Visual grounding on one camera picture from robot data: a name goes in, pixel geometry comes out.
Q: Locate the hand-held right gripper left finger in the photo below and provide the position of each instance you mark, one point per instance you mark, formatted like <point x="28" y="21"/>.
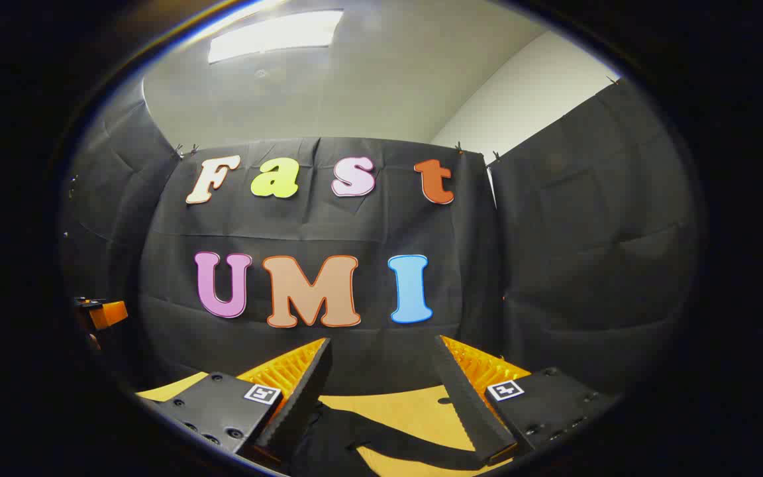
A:
<point x="302" y="404"/>

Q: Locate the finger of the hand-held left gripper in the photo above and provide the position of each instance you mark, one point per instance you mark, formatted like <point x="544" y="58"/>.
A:
<point x="111" y="313"/>

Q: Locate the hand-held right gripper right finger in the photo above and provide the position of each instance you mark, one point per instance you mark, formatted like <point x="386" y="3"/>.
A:
<point x="467" y="404"/>

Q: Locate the black buttoned jacket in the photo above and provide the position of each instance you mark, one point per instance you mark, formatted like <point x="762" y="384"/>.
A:
<point x="328" y="444"/>

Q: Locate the black backdrop cloth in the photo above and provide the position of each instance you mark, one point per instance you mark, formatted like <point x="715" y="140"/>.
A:
<point x="381" y="225"/>

